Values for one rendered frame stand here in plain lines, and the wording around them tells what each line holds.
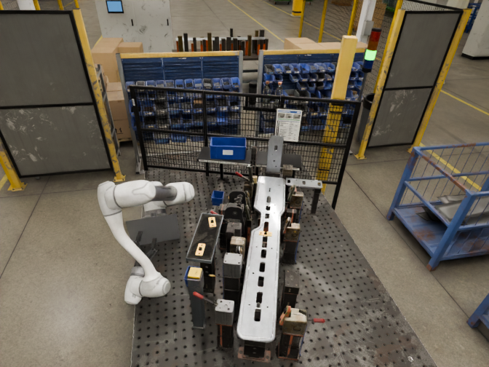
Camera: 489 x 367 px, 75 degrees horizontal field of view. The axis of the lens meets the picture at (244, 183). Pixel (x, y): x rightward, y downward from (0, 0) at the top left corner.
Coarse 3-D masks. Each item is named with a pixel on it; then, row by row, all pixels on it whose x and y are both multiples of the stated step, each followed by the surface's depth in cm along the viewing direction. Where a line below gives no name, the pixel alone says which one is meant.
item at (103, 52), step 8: (104, 40) 612; (112, 40) 614; (120, 40) 616; (96, 48) 561; (104, 48) 563; (112, 48) 565; (120, 48) 575; (128, 48) 577; (136, 48) 579; (96, 56) 541; (104, 56) 542; (112, 56) 544; (104, 64) 550; (112, 64) 551; (104, 72) 557; (112, 72) 559; (112, 80) 567; (120, 80) 570
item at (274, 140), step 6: (270, 138) 250; (276, 138) 249; (282, 138) 249; (270, 144) 253; (276, 144) 252; (282, 144) 251; (270, 150) 256; (270, 156) 259; (276, 156) 258; (270, 162) 262; (276, 162) 262; (270, 168) 266; (276, 168) 265
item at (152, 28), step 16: (96, 0) 703; (112, 0) 707; (128, 0) 715; (144, 0) 721; (160, 0) 728; (112, 16) 726; (128, 16) 733; (144, 16) 739; (160, 16) 746; (112, 32) 745; (128, 32) 751; (144, 32) 758; (160, 32) 765; (144, 48) 778; (160, 48) 785
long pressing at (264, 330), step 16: (256, 192) 243; (272, 192) 245; (256, 208) 228; (272, 208) 229; (272, 224) 216; (256, 240) 203; (272, 240) 204; (256, 256) 192; (272, 256) 193; (256, 272) 183; (272, 272) 183; (256, 288) 174; (272, 288) 174; (240, 304) 166; (256, 304) 166; (272, 304) 166; (240, 320) 158; (272, 320) 159; (240, 336) 152; (256, 336) 152; (272, 336) 153
